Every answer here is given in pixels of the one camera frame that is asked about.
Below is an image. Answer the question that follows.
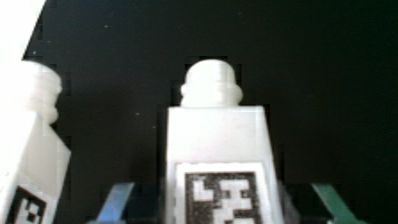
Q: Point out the white right obstacle bar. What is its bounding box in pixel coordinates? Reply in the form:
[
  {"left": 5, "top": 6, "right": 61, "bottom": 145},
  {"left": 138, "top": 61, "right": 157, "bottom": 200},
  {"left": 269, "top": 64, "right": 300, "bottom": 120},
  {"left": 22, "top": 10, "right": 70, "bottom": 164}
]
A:
[{"left": 0, "top": 0, "right": 45, "bottom": 63}]

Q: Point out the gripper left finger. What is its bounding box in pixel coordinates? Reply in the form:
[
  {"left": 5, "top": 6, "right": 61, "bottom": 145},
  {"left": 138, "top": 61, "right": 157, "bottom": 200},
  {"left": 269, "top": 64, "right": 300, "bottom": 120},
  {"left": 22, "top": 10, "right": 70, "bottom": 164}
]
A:
[{"left": 86, "top": 182, "right": 134, "bottom": 224}]

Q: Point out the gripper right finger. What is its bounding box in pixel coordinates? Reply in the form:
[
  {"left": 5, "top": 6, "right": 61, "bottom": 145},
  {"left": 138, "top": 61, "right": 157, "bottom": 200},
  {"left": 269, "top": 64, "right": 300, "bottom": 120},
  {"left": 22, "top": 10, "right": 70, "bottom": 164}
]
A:
[{"left": 310, "top": 183, "right": 367, "bottom": 224}]

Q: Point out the white table leg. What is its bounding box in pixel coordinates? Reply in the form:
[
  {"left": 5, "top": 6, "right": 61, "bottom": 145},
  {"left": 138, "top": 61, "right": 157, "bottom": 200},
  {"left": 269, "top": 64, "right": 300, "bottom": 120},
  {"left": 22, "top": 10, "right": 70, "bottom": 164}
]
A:
[
  {"left": 163, "top": 59, "right": 284, "bottom": 224},
  {"left": 0, "top": 61, "right": 70, "bottom": 224}
]

